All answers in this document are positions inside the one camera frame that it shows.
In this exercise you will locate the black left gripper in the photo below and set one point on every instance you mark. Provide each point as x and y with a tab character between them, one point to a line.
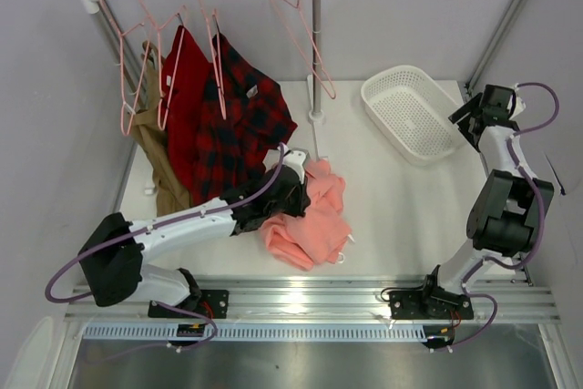
297	193

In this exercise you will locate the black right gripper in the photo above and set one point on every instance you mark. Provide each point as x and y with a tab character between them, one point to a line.
465	117

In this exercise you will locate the pink skirt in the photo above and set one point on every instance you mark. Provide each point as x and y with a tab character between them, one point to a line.
320	235

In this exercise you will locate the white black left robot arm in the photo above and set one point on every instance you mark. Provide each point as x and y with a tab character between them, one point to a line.
116	257

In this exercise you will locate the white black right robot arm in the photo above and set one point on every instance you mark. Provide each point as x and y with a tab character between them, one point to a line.
506	224

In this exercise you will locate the red black plaid skirt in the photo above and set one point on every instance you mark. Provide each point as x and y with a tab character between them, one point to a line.
230	148

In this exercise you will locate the plain red skirt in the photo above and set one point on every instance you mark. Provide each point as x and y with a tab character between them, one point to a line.
184	75

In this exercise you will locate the white perforated plastic basket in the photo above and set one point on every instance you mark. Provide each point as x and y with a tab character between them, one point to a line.
412	111

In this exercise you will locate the tan brown garment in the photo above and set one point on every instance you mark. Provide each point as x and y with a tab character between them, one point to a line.
171	195

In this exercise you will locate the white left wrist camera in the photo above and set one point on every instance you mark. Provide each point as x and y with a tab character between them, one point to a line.
292	158

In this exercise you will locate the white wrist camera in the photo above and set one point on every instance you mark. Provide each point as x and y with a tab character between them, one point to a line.
292	158
516	104

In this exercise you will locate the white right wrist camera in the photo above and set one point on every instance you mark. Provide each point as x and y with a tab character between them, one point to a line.
516	104

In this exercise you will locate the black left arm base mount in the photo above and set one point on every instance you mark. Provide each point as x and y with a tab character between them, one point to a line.
212	303

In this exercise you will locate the pink wire hanger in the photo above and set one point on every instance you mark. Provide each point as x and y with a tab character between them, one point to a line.
130	90
159	52
321	79
213	32

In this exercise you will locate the pink wire hanger right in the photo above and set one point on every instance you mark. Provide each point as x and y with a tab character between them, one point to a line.
321	79

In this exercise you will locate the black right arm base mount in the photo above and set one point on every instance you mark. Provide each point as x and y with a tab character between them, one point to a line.
428	301

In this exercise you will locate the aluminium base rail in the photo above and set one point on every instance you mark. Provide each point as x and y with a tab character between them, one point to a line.
353	299

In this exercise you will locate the white slotted cable duct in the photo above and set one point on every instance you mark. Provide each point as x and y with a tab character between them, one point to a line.
260	332

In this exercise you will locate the pink wire hanger far left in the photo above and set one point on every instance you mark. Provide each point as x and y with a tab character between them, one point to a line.
130	90

